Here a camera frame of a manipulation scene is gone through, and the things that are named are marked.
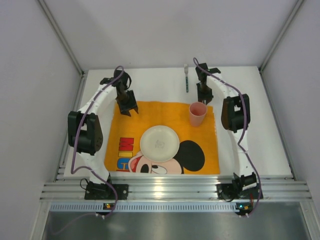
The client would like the fork with teal handle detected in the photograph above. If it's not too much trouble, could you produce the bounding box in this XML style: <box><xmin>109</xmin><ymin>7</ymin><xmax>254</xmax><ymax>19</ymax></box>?
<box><xmin>184</xmin><ymin>64</ymin><xmax>189</xmax><ymax>93</ymax></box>

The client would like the perforated grey cable duct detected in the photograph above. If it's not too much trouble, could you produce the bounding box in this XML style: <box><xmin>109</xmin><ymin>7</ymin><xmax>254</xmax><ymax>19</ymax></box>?
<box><xmin>50</xmin><ymin>201</ymin><xmax>251</xmax><ymax>213</ymax></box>

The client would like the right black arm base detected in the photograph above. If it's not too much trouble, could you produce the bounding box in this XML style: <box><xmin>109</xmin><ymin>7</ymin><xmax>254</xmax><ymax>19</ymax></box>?
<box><xmin>216</xmin><ymin>171</ymin><xmax>263</xmax><ymax>202</ymax></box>

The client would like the purple cable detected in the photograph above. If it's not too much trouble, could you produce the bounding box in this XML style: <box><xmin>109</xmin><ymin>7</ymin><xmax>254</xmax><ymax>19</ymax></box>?
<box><xmin>193</xmin><ymin>57</ymin><xmax>262</xmax><ymax>218</ymax></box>
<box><xmin>48</xmin><ymin>65</ymin><xmax>119</xmax><ymax>236</ymax></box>

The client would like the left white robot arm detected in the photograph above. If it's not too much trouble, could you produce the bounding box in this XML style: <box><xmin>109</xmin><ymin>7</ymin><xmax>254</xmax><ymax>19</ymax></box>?
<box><xmin>67</xmin><ymin>65</ymin><xmax>139</xmax><ymax>184</ymax></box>

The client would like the pink plastic cup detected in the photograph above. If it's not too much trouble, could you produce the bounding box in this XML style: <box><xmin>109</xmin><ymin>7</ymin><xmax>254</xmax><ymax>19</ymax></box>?
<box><xmin>189</xmin><ymin>101</ymin><xmax>207</xmax><ymax>127</ymax></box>

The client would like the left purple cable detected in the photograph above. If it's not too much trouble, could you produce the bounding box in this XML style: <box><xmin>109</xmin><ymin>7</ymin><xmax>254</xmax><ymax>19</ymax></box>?
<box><xmin>48</xmin><ymin>65</ymin><xmax>119</xmax><ymax>236</ymax></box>

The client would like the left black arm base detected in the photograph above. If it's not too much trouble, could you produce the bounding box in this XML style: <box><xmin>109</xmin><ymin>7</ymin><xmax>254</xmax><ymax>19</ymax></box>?
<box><xmin>80</xmin><ymin>179</ymin><xmax>129</xmax><ymax>200</ymax></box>

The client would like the aluminium mounting rail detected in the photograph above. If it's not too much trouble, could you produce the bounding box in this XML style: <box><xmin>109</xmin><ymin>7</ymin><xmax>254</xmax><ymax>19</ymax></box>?
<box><xmin>40</xmin><ymin>175</ymin><xmax>312</xmax><ymax>202</ymax></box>

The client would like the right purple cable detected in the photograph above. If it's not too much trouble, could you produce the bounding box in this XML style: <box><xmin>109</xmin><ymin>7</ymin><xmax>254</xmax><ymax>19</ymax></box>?
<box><xmin>193</xmin><ymin>57</ymin><xmax>262</xmax><ymax>218</ymax></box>

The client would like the orange cartoon mouse towel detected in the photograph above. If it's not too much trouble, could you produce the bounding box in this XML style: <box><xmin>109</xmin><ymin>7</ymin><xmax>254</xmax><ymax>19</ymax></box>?
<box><xmin>104</xmin><ymin>101</ymin><xmax>221</xmax><ymax>175</ymax></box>

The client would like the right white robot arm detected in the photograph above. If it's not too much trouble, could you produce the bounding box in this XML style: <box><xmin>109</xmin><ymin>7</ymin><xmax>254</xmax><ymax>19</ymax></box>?
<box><xmin>195</xmin><ymin>63</ymin><xmax>255</xmax><ymax>177</ymax></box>

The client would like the cream round plate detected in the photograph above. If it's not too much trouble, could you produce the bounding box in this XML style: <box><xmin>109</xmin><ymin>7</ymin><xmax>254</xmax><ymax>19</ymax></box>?
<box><xmin>139</xmin><ymin>125</ymin><xmax>180</xmax><ymax>163</ymax></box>

